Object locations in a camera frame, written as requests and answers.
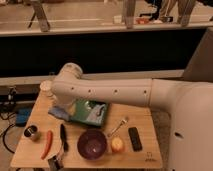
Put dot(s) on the blue box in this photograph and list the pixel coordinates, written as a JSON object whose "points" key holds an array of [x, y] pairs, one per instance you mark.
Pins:
{"points": [[22, 117]]}

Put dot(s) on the black remote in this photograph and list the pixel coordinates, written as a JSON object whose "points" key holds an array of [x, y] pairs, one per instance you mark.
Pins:
{"points": [[135, 139]]}

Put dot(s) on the red chili pepper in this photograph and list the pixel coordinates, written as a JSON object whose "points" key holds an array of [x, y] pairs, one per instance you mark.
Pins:
{"points": [[49, 138]]}

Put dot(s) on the silver fork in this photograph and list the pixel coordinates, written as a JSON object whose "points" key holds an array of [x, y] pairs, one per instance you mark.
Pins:
{"points": [[122, 122]]}

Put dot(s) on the purple bowl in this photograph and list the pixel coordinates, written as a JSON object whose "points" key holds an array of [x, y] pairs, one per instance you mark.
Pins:
{"points": [[92, 144]]}

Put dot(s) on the yellow apple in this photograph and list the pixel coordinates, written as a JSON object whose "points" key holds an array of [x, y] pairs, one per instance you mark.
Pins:
{"points": [[117, 145]]}

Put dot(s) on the metal cup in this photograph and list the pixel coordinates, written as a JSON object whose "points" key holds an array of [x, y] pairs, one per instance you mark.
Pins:
{"points": [[32, 133]]}

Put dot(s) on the small black metal clip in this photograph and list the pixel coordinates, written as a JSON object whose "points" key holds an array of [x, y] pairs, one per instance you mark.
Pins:
{"points": [[54, 164]]}

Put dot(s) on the green tray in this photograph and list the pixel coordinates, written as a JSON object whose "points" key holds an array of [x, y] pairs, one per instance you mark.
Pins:
{"points": [[90, 112]]}

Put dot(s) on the black knife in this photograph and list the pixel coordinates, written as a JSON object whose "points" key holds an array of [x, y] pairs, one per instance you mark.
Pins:
{"points": [[63, 137]]}

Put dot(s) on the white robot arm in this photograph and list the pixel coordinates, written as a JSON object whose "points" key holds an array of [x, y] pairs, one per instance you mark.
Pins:
{"points": [[190, 105]]}

